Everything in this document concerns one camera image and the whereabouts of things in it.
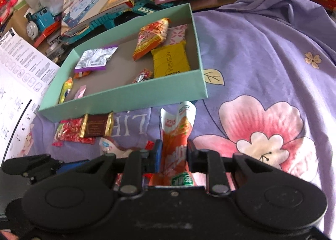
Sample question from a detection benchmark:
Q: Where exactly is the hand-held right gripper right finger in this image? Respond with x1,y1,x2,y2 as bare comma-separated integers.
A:
187,140,286,196

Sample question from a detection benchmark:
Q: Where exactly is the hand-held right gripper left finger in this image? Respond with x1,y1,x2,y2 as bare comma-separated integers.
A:
79,139,163,196

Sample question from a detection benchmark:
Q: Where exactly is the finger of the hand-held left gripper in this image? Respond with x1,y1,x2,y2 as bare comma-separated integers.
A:
56,159,91,175

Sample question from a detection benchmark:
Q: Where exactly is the orange white snack packet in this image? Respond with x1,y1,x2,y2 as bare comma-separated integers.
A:
151,101,197,187

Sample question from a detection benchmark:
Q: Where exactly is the small pink candy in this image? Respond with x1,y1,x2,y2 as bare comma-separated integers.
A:
73,85,87,99

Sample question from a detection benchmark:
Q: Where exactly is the yellow green snack packet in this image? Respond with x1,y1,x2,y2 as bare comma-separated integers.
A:
58,77,73,104

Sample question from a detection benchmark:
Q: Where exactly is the small red foil candy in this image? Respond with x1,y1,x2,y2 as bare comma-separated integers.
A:
131,68,153,84

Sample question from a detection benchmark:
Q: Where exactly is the yellow snack bar packet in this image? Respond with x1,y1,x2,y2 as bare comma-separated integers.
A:
151,41,191,78

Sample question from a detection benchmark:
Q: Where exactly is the teal cardboard box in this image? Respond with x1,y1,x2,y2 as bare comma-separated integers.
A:
38,3,210,122

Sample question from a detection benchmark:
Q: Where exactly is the silver purple snack packet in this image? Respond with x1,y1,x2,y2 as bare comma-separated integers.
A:
74,45,118,74

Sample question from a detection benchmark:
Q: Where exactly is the orange striped snack bag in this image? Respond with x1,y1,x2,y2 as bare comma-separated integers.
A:
132,18,170,61

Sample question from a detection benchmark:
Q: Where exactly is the red patterned snack packet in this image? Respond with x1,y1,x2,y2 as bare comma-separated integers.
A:
52,119,96,147

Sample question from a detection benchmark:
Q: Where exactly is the brown gold chocolate bar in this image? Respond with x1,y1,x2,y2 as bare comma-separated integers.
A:
79,112,114,138

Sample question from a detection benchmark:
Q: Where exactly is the white instruction sheet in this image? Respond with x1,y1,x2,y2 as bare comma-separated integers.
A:
0,27,60,163

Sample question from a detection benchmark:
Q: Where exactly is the small orange snack packet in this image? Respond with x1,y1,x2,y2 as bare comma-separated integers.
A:
73,70,92,79

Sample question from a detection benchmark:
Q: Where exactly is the pink patterned snack packet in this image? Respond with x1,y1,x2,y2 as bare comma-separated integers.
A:
164,24,188,46

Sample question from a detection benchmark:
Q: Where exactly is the purple floral blanket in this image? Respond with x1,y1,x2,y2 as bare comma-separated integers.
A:
0,0,336,240

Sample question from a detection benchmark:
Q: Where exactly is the blue toy train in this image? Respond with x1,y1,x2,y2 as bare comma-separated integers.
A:
25,7,64,48

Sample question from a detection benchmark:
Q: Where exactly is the teal toy track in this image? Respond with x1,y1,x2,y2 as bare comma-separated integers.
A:
87,0,174,33

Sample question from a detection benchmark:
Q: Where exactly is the thin black cable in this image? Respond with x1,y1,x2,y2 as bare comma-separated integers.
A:
1,98,33,163

